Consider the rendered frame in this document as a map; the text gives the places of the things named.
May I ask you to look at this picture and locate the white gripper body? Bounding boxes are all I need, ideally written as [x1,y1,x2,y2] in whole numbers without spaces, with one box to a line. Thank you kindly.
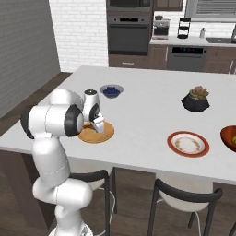
[91,113,106,134]

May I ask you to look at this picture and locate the brown chicken drumstick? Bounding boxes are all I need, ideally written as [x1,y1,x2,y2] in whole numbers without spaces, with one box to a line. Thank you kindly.
[82,121,96,130]

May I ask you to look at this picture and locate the blue bowl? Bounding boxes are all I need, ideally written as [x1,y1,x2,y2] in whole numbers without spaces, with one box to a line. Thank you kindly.
[99,84,124,100]

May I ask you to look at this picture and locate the round wooden plate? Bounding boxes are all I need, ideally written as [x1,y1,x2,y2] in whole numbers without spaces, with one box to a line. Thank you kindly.
[77,120,115,145]

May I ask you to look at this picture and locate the black and white chair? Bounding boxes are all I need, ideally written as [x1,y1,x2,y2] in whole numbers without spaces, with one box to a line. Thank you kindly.
[147,171,224,236]
[68,167,119,236]

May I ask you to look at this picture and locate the brown cupboard under oven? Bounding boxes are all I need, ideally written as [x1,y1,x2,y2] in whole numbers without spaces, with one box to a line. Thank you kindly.
[108,53,151,69]

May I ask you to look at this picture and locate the brown base cupboard run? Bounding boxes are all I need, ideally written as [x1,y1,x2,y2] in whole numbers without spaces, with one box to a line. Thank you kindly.
[202,45,236,75]
[148,44,170,70]

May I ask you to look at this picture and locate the red rimmed white plate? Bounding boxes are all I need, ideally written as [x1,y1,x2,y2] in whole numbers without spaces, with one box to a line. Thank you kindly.
[167,130,210,159]

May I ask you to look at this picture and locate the succulent in black pot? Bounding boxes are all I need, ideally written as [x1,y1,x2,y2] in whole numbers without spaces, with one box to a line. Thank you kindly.
[180,85,211,113]

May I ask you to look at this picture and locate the grey dishwasher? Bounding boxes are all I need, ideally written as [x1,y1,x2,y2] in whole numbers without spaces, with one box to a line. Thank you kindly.
[167,45,207,73]

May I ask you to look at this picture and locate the silver coffee machine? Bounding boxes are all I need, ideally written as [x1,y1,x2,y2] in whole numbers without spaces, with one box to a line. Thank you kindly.
[152,15,171,41]

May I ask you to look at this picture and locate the black microwave oven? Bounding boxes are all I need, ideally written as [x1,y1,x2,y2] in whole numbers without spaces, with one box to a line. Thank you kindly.
[106,0,154,13]

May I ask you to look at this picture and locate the dark red plate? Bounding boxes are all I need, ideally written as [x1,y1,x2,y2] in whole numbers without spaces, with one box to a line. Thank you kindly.
[219,124,236,153]

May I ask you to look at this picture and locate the dark sink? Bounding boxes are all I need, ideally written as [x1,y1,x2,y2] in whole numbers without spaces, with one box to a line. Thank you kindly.
[206,37,236,44]

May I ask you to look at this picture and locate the window with grey blinds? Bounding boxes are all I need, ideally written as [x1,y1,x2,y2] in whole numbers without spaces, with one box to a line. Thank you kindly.
[184,0,236,23]

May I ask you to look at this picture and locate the black wall oven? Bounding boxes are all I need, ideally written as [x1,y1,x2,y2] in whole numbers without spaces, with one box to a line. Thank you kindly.
[106,12,154,57]

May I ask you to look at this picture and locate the brown wall cupboard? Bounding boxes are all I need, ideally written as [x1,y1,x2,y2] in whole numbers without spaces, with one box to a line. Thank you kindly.
[152,0,185,12]

